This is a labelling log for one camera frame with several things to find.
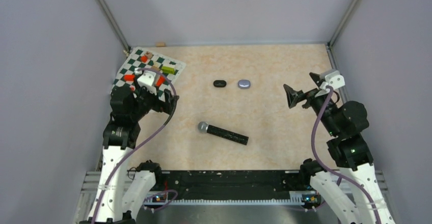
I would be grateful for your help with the red block top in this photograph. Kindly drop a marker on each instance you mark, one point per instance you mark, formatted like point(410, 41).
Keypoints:
point(144, 59)

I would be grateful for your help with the green white chessboard mat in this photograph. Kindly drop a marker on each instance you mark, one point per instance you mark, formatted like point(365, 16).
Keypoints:
point(154, 63)

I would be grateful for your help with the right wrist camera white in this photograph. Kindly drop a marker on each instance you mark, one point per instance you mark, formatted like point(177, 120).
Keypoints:
point(332, 78)

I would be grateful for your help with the grey-blue earbud charging case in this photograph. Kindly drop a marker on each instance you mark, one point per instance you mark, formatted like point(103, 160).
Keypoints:
point(244, 84)

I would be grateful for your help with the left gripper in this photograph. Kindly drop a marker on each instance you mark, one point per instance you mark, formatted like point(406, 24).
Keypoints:
point(161, 105)

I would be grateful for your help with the cork piece at wall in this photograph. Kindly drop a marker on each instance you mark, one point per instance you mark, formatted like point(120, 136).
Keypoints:
point(160, 44)

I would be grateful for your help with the yellow-green block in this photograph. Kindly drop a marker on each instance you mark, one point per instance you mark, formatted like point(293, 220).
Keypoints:
point(168, 69)

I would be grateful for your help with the black earbud charging case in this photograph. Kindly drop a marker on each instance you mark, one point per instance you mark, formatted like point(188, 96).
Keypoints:
point(219, 83)

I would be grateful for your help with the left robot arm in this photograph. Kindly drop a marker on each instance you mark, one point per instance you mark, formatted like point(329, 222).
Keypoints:
point(114, 203)

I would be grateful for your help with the red block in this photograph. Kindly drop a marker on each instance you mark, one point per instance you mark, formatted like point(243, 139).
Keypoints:
point(160, 81)
point(129, 77)
point(144, 59)

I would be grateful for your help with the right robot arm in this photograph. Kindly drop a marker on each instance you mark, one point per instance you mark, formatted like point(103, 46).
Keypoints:
point(352, 191)

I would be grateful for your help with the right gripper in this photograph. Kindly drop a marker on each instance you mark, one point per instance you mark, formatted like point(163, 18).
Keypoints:
point(294, 96)

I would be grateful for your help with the red block middle left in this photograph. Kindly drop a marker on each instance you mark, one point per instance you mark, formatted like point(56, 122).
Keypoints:
point(129, 77)

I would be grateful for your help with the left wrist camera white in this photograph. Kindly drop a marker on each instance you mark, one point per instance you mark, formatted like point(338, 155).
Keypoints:
point(147, 79)

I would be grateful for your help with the black microphone silver head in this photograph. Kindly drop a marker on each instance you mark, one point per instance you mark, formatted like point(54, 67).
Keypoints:
point(223, 133)

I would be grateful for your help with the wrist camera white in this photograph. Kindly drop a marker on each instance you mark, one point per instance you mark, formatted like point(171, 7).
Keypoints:
point(147, 79)
point(332, 78)

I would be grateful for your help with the red block right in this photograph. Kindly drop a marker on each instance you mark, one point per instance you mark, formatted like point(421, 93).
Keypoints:
point(160, 81)

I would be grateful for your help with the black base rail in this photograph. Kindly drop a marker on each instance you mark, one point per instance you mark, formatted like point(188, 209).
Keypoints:
point(231, 185)

